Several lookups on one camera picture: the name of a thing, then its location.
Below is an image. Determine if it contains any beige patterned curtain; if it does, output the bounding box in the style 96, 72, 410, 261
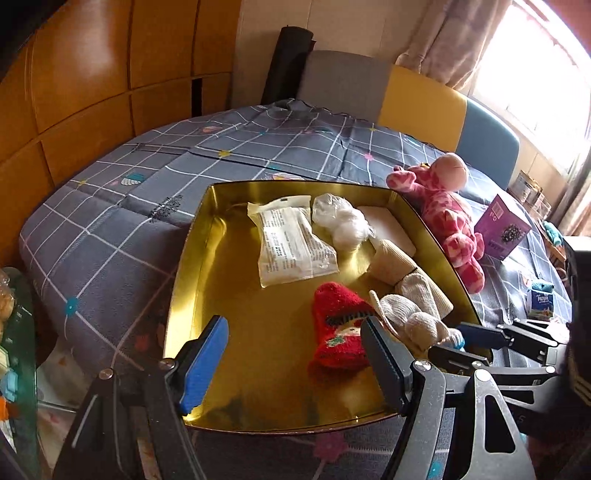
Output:
394, 0, 513, 90

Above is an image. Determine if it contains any grey yellow blue headboard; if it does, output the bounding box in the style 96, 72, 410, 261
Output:
295, 50, 522, 190

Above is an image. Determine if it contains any gold rectangular box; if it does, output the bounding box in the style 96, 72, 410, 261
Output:
163, 181, 494, 433

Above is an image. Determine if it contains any cream plastic packet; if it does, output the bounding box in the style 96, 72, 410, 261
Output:
247, 195, 339, 289

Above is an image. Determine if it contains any white foam block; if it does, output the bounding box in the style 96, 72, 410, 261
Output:
356, 204, 419, 259

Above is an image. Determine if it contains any white mesh bath puff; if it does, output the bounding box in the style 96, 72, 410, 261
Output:
311, 193, 372, 252

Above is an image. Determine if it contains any blue tissue pack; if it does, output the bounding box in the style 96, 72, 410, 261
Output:
526, 286, 557, 321

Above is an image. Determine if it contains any wooden wardrobe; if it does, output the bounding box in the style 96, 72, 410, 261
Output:
0, 0, 243, 273

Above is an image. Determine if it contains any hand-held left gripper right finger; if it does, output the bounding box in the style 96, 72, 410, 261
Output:
360, 316, 539, 480

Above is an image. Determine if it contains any pink spotted plush toy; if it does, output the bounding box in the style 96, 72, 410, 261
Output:
386, 153, 486, 294

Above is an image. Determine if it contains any black rolled mat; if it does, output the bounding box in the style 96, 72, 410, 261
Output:
261, 27, 317, 106

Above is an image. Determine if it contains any beige sock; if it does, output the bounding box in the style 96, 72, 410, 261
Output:
368, 237, 455, 319

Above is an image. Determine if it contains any glass side table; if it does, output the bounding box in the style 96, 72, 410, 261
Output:
0, 265, 40, 462

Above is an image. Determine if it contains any purple cardboard box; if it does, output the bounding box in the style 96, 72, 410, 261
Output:
474, 194, 533, 261

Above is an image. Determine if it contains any red fuzzy sock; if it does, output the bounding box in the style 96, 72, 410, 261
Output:
308, 282, 377, 370

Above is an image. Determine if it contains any window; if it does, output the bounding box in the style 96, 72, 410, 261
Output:
471, 0, 591, 176

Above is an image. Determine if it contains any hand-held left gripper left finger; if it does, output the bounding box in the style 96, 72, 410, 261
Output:
51, 315, 230, 480

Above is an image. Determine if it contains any white tin can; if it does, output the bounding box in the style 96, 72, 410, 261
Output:
515, 172, 536, 204

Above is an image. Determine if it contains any white sock pair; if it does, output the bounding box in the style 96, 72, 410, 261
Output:
369, 291, 465, 352

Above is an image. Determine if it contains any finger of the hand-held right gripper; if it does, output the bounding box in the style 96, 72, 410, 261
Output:
427, 346, 557, 387
456, 318, 572, 366

